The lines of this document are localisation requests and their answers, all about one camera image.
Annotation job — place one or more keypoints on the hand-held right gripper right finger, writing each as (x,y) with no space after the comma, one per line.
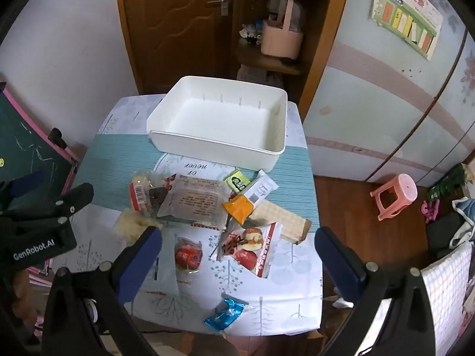
(334,256)

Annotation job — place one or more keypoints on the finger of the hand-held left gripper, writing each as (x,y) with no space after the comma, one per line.
(25,185)
(79,195)

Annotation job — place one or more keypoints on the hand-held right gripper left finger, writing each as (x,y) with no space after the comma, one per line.
(141,255)

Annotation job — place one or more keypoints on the white plastic bin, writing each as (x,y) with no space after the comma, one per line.
(222,118)

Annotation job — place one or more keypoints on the pale yellow clear snack packet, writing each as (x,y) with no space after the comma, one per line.
(130,224)

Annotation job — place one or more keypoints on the small red candy packet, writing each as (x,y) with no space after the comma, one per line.
(187,256)

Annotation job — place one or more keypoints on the tree print tablecloth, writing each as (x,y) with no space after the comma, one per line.
(284,280)

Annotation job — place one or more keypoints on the red label clear snack packet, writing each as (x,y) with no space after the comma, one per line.
(139,195)

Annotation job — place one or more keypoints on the beige wafer packet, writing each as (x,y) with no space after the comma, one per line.
(282,223)

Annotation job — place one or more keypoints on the clear packet with brown pastry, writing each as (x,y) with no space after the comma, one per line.
(193,200)

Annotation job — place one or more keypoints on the apple print snack packet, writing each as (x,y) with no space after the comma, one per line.
(249,249)

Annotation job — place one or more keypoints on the pink plastic stool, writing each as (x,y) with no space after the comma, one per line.
(399,193)

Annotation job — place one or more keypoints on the white bar wrapper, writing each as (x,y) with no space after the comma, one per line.
(260,188)

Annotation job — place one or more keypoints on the blue snack packet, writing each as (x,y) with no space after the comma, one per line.
(225,313)

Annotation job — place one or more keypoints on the pink toy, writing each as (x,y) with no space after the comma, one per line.
(430,209)

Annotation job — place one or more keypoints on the orange snack packet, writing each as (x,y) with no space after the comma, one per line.
(239,208)

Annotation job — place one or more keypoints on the black bag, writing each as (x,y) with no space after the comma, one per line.
(441,231)

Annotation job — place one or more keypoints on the checkered cloth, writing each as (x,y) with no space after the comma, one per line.
(445,289)

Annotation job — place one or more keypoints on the small green snack packet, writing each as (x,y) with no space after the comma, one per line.
(237,181)

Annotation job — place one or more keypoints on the green toy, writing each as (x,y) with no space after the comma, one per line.
(447,183)

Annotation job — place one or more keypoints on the white and blue tote bag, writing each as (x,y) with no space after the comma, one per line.
(465,215)

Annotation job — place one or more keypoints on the pale blue wardrobe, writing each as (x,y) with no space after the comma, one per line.
(371,92)

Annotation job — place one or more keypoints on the wooden door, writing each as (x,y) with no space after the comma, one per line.
(174,37)

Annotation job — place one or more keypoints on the wooden shelf unit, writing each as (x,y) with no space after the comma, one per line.
(319,44)

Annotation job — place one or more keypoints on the green chalkboard with pink frame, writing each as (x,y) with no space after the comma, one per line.
(26,137)

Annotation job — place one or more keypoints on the wall poster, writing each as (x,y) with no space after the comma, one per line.
(406,11)

